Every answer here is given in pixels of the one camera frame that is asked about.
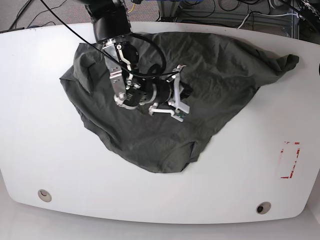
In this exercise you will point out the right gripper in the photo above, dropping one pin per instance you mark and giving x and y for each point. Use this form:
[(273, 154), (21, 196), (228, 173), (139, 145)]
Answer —
[(179, 91)]

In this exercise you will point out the dark grey t-shirt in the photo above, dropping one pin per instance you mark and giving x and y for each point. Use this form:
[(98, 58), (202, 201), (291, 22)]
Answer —
[(224, 74)]

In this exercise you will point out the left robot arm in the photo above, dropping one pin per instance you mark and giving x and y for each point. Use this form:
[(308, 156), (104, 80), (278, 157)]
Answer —
[(296, 19)]

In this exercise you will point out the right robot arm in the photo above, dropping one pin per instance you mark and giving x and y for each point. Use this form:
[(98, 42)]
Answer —
[(162, 90)]

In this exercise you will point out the red tape rectangle marking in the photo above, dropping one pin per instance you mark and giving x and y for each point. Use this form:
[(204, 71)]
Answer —
[(288, 158)]

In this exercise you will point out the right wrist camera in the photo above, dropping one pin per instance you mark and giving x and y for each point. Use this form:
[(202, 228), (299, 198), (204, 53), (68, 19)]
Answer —
[(179, 115)]

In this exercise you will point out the right table cable grommet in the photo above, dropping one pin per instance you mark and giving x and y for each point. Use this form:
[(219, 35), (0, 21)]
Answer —
[(263, 208)]

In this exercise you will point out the table cable grommet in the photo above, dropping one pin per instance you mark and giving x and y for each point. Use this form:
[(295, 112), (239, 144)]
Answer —
[(263, 208), (44, 195)]

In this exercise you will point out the left table cable grommet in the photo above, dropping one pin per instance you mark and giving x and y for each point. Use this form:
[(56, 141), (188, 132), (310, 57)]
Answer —
[(44, 195)]

